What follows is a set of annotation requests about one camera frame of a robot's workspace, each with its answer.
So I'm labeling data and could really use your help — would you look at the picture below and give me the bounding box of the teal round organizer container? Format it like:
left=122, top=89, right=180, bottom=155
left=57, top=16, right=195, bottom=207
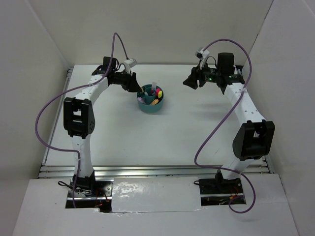
left=137, top=84, right=164, bottom=114

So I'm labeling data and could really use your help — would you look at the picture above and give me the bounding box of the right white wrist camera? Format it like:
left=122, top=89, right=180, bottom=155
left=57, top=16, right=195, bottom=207
left=195, top=47, right=210, bottom=69

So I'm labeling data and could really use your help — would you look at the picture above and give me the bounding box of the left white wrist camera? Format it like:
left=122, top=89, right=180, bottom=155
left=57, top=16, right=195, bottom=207
left=123, top=58, right=137, bottom=74

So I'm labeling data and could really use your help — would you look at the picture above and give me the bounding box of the purple pink highlighter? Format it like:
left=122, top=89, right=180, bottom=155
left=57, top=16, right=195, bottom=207
left=137, top=97, right=146, bottom=104

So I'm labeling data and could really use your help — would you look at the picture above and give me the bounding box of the orange highlighter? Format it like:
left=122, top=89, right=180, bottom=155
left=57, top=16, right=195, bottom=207
left=150, top=99, right=159, bottom=105

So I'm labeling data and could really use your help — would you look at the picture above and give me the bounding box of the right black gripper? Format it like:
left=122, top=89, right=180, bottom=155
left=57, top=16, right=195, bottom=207
left=183, top=59, right=221, bottom=89

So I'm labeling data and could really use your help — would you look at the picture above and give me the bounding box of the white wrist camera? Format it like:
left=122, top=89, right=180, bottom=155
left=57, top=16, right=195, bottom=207
left=123, top=58, right=137, bottom=74
left=195, top=47, right=210, bottom=69

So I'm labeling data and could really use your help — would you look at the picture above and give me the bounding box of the white foil cover plate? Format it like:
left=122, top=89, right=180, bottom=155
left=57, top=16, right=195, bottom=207
left=112, top=177, right=202, bottom=213

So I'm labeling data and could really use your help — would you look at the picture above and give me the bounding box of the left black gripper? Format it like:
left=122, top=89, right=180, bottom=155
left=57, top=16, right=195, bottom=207
left=112, top=68, right=143, bottom=93

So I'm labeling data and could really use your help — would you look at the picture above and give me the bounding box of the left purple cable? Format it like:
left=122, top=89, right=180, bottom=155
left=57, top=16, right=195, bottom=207
left=34, top=32, right=130, bottom=209

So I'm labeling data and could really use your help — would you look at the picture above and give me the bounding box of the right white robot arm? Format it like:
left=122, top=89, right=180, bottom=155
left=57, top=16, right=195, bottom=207
left=183, top=49, right=275, bottom=193

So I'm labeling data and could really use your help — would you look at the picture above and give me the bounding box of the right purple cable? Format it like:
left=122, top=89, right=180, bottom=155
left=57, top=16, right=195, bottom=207
left=194, top=38, right=256, bottom=214

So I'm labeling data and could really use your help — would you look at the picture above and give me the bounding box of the purple cable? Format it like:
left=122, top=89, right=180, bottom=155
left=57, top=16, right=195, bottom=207
left=34, top=32, right=130, bottom=209
left=194, top=38, right=256, bottom=214

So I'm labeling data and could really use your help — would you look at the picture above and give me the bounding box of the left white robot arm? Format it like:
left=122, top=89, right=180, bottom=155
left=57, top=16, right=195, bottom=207
left=63, top=57, right=142, bottom=196

